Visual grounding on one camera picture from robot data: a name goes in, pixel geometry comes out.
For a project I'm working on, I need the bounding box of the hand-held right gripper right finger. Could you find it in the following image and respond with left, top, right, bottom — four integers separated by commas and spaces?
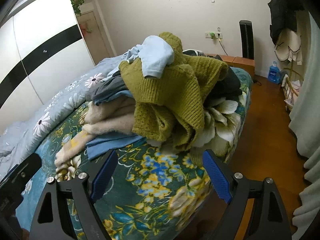
202, 149, 293, 240

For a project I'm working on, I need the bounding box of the striped dark cloth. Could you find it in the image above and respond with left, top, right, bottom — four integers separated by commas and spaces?
184, 49, 206, 57

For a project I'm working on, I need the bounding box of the black power cable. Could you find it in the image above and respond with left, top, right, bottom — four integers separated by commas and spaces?
218, 39, 229, 55

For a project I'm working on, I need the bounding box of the light blue t-shirt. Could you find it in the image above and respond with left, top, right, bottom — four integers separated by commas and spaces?
121, 35, 175, 79

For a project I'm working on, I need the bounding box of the blue detergent bottle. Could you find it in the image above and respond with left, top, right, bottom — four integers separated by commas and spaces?
267, 60, 282, 84

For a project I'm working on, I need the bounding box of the black tower heater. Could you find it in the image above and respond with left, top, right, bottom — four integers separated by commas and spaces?
239, 20, 254, 59

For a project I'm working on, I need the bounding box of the teal floral blanket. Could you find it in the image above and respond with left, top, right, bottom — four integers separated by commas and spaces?
15, 66, 252, 240

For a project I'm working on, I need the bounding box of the black hanging jacket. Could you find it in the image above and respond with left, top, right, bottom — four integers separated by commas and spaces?
267, 0, 304, 45

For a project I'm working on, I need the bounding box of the blue cloth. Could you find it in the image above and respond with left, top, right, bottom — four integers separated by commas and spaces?
86, 132, 145, 161

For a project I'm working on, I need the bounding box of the pale green curtain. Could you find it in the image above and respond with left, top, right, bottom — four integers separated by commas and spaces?
289, 12, 320, 235

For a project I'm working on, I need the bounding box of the white wardrobe with black stripe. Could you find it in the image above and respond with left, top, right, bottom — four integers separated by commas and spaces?
0, 0, 97, 105

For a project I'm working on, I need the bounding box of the beige fluffy cloth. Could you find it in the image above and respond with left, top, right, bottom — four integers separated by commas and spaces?
54, 96, 137, 173

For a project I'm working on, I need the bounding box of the grey floral quilt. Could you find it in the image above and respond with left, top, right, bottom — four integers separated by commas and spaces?
0, 55, 125, 178

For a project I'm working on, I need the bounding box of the white hanging bag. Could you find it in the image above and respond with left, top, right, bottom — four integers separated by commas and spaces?
274, 29, 304, 63

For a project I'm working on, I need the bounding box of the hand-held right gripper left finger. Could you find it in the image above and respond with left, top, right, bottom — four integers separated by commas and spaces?
29, 149, 118, 240

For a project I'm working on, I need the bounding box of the green trailing plant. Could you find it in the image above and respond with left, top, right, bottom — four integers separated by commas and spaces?
69, 0, 88, 17

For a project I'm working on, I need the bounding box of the wicker basket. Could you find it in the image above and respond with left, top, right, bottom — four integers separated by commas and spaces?
281, 62, 304, 110

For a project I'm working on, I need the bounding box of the dark grey garment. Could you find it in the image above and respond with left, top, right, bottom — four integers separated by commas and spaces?
90, 71, 131, 102

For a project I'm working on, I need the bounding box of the wooden bed frame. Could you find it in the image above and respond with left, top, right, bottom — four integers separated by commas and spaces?
205, 53, 255, 77

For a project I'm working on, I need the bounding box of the beige room door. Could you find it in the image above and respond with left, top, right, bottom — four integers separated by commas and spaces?
76, 10, 115, 65

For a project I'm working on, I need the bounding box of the red door ornament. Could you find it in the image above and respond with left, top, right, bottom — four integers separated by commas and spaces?
80, 21, 93, 34

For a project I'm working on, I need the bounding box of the black garment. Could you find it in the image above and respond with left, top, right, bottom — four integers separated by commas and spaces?
212, 66, 244, 98

